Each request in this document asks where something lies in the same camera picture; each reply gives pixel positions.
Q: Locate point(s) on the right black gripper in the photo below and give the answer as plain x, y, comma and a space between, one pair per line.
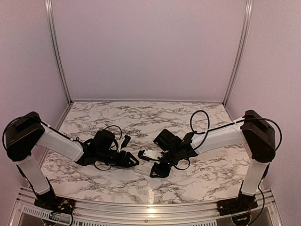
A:
162, 173

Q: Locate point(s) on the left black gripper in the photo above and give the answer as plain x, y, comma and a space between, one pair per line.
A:
125, 163

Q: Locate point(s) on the white remote control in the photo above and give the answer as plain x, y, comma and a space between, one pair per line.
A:
143, 169

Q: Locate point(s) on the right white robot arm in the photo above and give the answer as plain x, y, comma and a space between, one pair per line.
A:
251, 130

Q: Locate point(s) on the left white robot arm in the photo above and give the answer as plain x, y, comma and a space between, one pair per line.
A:
24, 133

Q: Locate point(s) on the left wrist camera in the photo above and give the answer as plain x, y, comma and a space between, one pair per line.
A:
123, 143

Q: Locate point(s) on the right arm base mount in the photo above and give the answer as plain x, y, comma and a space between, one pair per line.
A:
232, 206

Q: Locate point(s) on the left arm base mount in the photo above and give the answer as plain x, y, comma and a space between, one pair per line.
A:
56, 204

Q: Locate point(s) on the front aluminium rail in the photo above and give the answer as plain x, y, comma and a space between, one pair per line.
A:
93, 213

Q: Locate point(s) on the left aluminium frame post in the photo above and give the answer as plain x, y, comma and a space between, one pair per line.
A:
55, 46

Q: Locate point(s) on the aluminium frame post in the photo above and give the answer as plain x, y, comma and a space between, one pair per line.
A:
55, 46
241, 47

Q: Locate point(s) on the right aluminium frame post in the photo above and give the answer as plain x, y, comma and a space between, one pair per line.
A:
241, 47

